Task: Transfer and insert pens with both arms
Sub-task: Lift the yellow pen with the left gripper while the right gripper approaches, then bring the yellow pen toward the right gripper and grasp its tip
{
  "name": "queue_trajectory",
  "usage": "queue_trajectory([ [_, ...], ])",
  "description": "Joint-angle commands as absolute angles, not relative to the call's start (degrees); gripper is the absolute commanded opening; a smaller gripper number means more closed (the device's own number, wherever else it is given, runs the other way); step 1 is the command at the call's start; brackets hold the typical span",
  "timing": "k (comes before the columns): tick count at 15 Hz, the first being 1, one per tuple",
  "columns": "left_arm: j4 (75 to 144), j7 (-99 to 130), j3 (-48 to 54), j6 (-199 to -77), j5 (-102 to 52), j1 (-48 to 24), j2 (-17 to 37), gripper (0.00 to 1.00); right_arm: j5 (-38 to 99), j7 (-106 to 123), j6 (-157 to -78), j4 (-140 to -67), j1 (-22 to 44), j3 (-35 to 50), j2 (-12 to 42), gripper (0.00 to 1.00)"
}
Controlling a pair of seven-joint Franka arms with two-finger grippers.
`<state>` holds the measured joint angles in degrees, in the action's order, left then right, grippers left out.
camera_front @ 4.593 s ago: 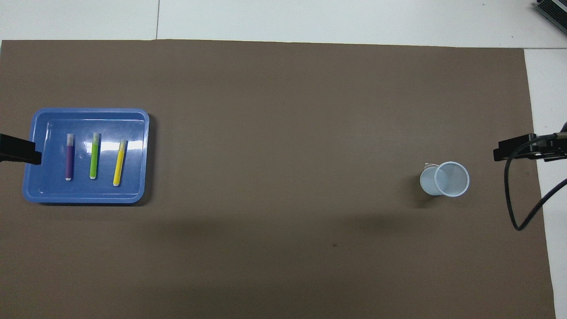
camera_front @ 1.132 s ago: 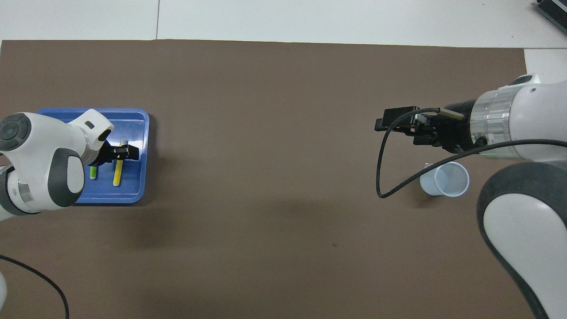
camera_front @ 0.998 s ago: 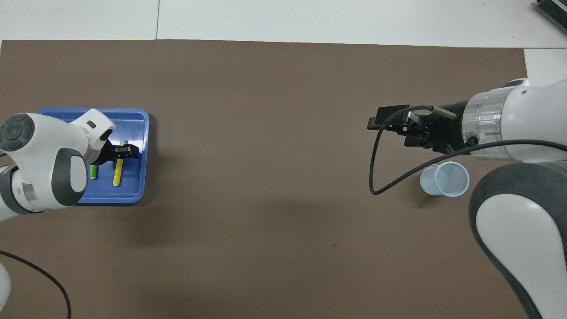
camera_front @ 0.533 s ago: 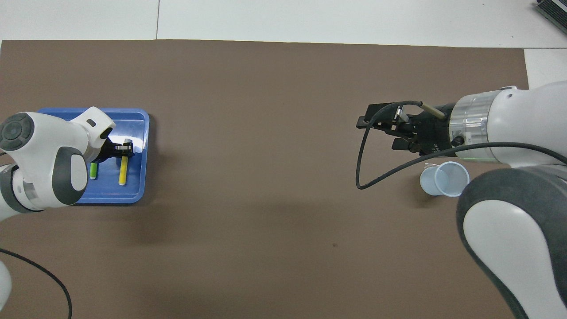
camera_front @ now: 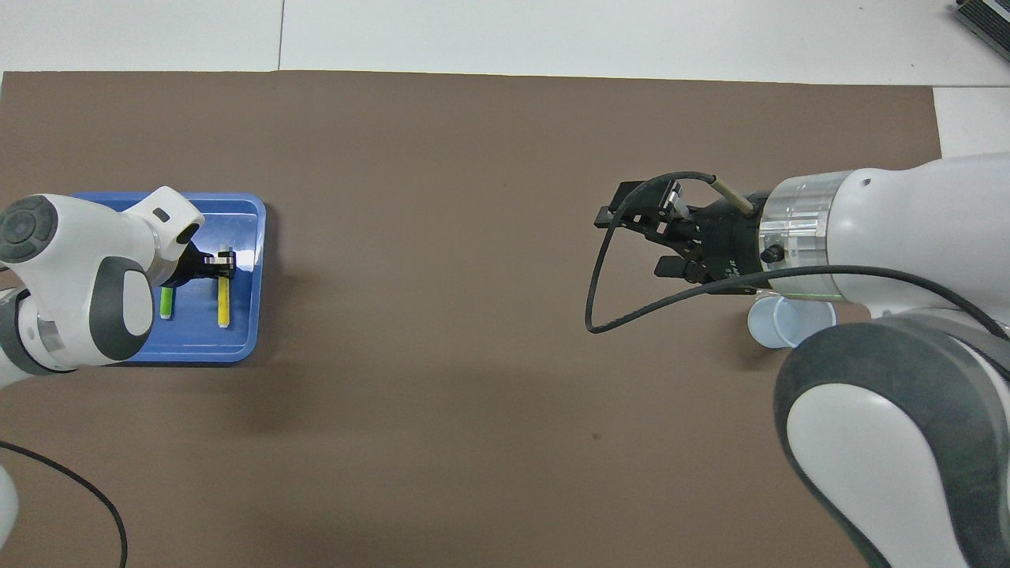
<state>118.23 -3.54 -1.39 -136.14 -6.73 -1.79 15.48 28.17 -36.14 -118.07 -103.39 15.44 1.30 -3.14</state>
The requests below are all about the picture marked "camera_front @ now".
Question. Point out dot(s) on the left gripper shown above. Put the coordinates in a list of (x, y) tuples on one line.
[(193, 267)]

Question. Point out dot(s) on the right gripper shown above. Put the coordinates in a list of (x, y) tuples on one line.
[(730, 244)]

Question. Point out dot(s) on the yellow pen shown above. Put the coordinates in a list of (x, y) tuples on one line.
[(224, 304)]

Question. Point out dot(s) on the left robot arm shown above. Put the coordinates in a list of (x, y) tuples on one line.
[(71, 260)]

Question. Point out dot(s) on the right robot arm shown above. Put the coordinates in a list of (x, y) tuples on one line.
[(907, 229)]

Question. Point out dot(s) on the green pen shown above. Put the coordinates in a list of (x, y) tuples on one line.
[(166, 304)]

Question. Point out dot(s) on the blue plastic tray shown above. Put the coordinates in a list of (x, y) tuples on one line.
[(245, 315)]

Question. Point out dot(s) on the translucent white cup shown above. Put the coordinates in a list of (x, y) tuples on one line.
[(777, 323)]

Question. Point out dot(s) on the grey ribbed box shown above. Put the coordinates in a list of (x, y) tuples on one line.
[(986, 17)]

